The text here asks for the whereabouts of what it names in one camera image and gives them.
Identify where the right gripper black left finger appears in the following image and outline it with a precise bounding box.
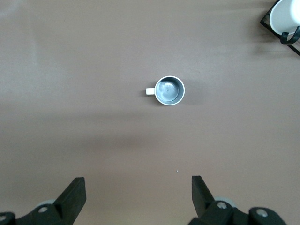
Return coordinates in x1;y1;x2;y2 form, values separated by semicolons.
0;177;87;225

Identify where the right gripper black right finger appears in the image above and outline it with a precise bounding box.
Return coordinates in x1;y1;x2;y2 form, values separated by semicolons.
188;175;286;225

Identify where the brown table cover cloth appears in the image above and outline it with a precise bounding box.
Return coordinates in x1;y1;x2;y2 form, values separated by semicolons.
0;0;300;225

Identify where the white mug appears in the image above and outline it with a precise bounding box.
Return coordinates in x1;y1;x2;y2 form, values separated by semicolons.
145;75;186;107

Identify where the white bowl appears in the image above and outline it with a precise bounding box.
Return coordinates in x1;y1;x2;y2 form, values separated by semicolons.
269;0;300;35

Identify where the black wire rack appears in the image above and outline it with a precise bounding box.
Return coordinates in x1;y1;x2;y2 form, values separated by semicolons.
260;0;300;57

